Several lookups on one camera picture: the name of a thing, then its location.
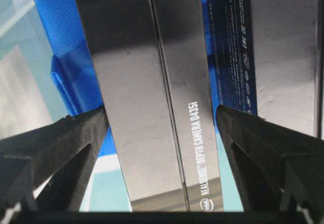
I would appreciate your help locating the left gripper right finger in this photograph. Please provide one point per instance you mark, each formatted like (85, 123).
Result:
(271, 163)

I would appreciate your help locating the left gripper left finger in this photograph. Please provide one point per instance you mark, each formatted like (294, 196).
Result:
(49, 168)

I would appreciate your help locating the black realsense box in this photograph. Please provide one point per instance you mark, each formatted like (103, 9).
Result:
(268, 59)
(152, 67)

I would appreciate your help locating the blue liner inside case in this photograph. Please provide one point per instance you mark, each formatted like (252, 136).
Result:
(72, 70)

